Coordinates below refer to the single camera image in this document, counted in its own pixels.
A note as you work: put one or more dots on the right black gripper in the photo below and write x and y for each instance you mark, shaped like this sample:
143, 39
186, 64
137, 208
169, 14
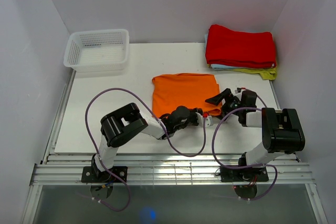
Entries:
216, 99

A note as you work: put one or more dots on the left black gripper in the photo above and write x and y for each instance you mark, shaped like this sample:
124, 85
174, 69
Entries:
194, 112

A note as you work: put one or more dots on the orange trousers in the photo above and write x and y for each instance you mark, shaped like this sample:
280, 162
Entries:
184, 89

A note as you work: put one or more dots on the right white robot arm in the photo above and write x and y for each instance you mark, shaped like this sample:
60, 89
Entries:
281, 134

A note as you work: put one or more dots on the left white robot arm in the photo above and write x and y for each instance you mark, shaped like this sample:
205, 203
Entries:
125, 123

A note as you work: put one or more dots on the yellow-green folded trousers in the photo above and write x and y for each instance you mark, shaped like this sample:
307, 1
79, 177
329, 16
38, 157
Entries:
266, 74

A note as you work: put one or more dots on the white plastic basket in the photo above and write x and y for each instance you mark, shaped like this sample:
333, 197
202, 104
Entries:
97, 50

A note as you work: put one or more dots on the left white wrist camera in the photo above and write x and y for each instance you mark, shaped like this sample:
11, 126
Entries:
206, 120

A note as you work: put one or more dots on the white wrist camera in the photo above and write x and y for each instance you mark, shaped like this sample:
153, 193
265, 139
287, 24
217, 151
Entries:
238, 90
206, 120

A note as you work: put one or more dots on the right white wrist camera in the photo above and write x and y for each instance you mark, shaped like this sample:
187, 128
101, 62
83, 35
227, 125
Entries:
238, 90

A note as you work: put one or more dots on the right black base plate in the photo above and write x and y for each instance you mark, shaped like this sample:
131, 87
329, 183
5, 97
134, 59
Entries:
243, 175

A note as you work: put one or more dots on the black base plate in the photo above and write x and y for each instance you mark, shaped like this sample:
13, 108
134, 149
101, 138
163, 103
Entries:
89, 175
243, 175

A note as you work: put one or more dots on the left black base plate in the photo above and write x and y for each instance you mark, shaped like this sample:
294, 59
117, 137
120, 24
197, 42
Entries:
89, 175

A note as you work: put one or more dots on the aluminium rail frame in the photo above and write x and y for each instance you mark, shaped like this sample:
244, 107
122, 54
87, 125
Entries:
174, 182

